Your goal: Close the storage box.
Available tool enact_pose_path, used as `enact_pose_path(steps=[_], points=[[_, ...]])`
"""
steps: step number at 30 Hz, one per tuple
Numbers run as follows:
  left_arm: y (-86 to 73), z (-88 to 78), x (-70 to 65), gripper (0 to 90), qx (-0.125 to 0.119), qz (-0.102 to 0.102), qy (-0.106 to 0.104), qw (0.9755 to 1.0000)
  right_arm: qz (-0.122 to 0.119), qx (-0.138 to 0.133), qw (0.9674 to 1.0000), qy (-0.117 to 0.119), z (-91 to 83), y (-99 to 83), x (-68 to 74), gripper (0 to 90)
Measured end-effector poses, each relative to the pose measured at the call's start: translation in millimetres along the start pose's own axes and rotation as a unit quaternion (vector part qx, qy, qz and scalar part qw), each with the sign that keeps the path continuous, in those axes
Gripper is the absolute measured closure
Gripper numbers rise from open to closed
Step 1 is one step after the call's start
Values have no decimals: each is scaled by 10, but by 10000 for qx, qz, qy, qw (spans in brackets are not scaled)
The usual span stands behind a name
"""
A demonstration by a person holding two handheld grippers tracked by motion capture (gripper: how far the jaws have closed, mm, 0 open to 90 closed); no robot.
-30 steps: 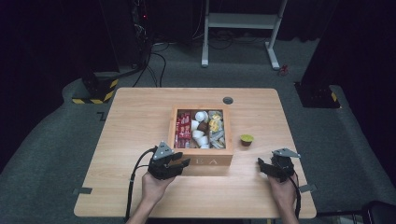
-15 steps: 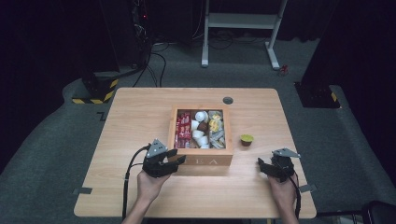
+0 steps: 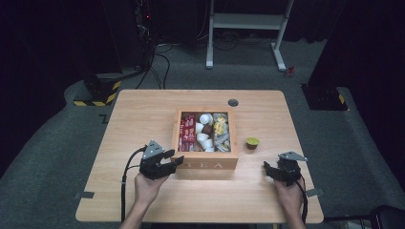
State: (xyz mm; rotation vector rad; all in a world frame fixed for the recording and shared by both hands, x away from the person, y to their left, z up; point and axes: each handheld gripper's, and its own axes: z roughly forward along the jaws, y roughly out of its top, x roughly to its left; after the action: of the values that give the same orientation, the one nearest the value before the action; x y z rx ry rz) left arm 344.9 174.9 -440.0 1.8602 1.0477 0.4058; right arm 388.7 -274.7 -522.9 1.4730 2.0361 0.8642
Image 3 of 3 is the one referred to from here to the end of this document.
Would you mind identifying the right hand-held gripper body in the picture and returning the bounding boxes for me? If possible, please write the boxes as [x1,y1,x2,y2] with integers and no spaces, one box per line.
[277,151,309,187]

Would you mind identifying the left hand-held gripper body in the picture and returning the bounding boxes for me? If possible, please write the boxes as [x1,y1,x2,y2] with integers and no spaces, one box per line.
[139,139,167,181]

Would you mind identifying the wooden tea box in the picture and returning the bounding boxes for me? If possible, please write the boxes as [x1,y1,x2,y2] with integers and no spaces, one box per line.
[170,107,240,171]

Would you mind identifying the green round tea packet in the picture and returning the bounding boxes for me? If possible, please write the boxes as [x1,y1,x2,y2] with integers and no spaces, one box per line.
[245,136,261,151]

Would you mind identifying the person's right hand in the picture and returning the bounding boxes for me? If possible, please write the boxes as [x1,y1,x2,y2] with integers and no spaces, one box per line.
[273,177,304,214]

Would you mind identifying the person's left hand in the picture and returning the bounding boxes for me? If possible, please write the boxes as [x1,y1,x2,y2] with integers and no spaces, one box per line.
[134,173,170,207]

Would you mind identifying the stack of red packets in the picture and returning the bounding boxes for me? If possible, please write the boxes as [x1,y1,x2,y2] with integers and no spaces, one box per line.
[178,113,197,153]

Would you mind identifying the grey tape piece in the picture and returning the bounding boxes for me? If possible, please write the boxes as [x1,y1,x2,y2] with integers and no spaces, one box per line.
[74,191,96,200]
[304,187,326,198]

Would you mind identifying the pile of silver packets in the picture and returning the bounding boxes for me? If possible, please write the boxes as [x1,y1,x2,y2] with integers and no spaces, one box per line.
[213,133,232,154]

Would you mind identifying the yellow print clear packet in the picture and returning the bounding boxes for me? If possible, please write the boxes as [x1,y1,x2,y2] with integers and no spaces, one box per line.
[213,114,229,136]

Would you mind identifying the black base with yellow tape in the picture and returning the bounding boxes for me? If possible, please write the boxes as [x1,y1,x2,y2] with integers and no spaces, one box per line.
[300,82,350,112]

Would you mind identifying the black yellow striped base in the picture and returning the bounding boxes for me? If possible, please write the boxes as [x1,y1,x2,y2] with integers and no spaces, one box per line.
[73,72,123,108]

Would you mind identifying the dark equipment rack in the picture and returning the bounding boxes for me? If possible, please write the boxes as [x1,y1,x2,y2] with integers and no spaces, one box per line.
[133,0,158,71]

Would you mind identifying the white metal stand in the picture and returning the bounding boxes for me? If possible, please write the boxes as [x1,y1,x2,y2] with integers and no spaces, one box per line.
[205,0,296,73]

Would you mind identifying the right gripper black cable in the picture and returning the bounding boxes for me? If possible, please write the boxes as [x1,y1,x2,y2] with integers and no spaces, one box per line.
[293,177,309,224]

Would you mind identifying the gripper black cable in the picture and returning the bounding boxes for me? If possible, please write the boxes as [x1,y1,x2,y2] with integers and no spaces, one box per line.
[293,177,309,224]
[119,145,149,224]

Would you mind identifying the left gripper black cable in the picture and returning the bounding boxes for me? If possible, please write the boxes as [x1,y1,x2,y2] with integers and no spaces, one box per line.
[119,145,149,224]

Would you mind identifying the black floor cables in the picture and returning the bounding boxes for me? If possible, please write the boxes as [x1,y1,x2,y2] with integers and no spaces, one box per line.
[135,40,172,91]

